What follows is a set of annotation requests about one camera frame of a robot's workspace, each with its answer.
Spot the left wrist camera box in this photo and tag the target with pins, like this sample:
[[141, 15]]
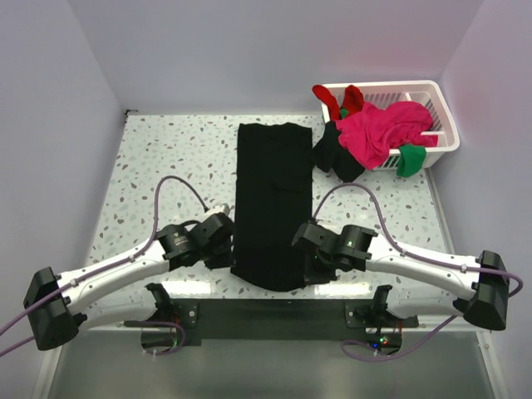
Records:
[[219, 209]]

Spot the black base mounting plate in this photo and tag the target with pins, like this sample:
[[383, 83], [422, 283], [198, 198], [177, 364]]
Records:
[[275, 319]]

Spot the white plastic laundry basket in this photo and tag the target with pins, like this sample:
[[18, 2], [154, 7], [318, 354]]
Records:
[[390, 124]]

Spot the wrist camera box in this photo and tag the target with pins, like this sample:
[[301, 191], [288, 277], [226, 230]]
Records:
[[329, 226], [219, 209]]

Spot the black t-shirt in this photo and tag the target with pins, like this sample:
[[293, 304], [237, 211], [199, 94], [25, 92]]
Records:
[[274, 194]]

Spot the pink t-shirt in basket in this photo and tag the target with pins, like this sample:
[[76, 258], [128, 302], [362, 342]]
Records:
[[382, 129]]

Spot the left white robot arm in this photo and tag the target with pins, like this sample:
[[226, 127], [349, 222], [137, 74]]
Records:
[[60, 306]]

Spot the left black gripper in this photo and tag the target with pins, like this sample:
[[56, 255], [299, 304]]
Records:
[[225, 261]]

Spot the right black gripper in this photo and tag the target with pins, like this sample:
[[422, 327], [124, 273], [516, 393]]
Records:
[[312, 277]]

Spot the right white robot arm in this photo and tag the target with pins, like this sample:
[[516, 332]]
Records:
[[473, 288]]

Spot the green garment in basket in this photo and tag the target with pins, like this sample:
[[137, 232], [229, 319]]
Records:
[[411, 158]]

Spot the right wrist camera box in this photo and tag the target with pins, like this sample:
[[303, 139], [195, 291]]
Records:
[[329, 226]]

